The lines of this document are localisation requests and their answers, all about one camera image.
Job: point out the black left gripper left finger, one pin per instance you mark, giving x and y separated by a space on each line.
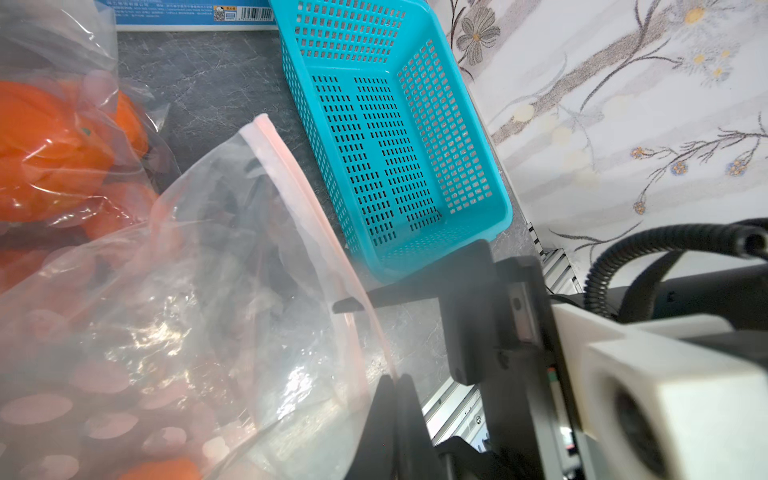
375 454

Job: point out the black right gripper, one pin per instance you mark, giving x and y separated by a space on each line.
492 314

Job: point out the teal plastic basket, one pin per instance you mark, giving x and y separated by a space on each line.
402 152

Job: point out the aluminium mounting rail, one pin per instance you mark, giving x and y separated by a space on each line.
455 410

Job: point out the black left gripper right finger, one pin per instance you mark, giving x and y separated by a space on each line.
416 457

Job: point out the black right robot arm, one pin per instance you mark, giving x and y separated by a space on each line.
659 274

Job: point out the clear zip-top bag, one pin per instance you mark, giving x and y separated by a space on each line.
70 49
206 333

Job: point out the orange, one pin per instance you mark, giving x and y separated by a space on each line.
174 469
127 117
52 159
120 206

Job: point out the blue lidded storage box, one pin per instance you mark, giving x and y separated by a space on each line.
192 15

